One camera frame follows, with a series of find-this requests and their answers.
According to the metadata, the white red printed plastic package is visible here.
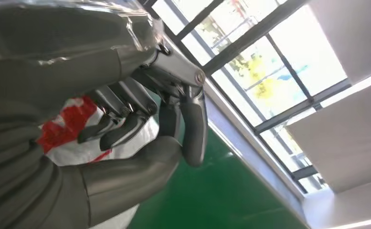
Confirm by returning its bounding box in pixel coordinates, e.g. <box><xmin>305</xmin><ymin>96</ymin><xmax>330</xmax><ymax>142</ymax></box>
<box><xmin>36</xmin><ymin>95</ymin><xmax>160</xmax><ymax>229</ymax></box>

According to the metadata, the clear plastic hand cover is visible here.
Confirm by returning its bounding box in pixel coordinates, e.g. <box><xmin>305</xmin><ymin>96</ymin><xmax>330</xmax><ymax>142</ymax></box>
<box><xmin>0</xmin><ymin>0</ymin><xmax>164</xmax><ymax>67</ymax></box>

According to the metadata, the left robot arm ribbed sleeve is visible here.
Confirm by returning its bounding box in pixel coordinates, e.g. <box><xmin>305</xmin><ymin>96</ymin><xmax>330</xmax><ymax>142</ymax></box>
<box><xmin>0</xmin><ymin>104</ymin><xmax>91</xmax><ymax>229</ymax></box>

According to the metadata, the dark framed window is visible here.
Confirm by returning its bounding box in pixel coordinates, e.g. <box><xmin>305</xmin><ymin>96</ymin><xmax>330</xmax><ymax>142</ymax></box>
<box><xmin>138</xmin><ymin>0</ymin><xmax>352</xmax><ymax>195</ymax></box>

